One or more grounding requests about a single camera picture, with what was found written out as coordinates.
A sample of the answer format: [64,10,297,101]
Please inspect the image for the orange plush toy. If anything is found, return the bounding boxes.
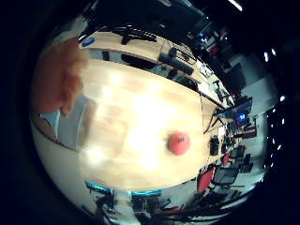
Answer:
[30,37,91,118]

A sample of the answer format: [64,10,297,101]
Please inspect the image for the red round toy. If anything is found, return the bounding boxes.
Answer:
[166,131,192,157]

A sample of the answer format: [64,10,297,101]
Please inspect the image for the black cylinder speaker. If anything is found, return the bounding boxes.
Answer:
[157,52,196,76]

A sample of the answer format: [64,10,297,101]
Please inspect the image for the wooden desk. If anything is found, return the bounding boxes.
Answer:
[78,29,227,108]

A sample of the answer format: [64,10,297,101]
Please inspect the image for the black monitor stand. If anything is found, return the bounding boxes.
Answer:
[111,25,158,46]

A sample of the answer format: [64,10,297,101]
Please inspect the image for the red office chair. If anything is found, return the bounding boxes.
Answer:
[196,166,217,194]

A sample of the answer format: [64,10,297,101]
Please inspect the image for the laptop with blue screen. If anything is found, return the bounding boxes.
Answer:
[229,97,254,127]

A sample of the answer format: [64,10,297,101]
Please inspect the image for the blue round sticker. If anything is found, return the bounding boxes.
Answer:
[80,37,97,48]

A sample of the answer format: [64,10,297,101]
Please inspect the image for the black office chair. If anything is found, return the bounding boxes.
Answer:
[213,166,240,188]

